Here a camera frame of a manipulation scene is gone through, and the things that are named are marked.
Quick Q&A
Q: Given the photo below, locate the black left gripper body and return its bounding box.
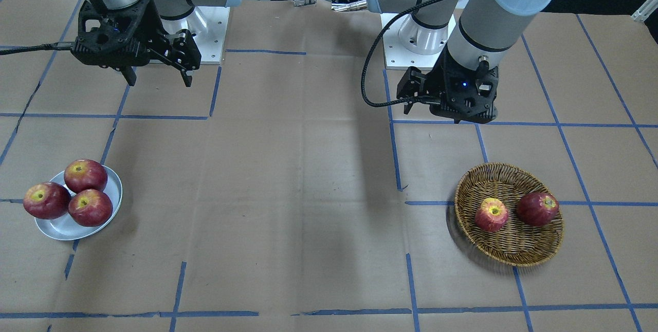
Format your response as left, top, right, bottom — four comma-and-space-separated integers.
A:
397, 49, 500, 124

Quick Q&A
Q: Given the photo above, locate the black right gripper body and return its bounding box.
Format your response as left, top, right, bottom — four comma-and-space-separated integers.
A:
71, 0, 202, 71

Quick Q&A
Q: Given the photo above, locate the red yellow apple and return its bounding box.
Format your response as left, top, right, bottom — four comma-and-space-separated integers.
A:
474, 197, 509, 233

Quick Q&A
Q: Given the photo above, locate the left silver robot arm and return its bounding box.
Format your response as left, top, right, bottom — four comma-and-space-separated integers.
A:
362, 0, 552, 124

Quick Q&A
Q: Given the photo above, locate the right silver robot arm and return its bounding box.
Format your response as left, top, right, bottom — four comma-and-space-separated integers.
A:
66, 0, 242, 87

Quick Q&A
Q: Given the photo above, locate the red apple on plate back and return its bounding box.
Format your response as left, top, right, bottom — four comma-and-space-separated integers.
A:
64, 159, 108, 193

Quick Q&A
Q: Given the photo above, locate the red apple on plate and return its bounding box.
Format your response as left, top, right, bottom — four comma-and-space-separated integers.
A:
23, 181, 72, 220
64, 159, 108, 193
68, 189, 113, 227

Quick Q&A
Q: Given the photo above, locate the dark red apple in basket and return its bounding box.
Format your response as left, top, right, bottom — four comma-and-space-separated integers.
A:
516, 192, 560, 227

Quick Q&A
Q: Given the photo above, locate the red apple on plate front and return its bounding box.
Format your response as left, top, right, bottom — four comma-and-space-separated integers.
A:
68, 189, 113, 227

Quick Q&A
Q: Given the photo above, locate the woven wicker basket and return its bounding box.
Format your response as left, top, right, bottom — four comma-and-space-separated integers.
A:
454, 162, 564, 267

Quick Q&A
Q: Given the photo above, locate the light blue plate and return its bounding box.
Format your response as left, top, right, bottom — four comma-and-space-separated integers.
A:
34, 164, 123, 242

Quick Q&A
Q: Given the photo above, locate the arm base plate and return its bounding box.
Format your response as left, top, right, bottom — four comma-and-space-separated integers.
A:
162, 6, 231, 65
381, 14, 457, 70

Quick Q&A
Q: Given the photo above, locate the black braided right gripper cable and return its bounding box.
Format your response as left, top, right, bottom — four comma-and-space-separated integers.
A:
0, 42, 78, 56

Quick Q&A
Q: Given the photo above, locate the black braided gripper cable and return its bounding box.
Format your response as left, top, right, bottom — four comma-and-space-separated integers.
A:
361, 0, 466, 108
0, 42, 78, 56

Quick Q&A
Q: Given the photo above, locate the black braided left gripper cable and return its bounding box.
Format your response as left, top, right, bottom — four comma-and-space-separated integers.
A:
361, 0, 466, 108

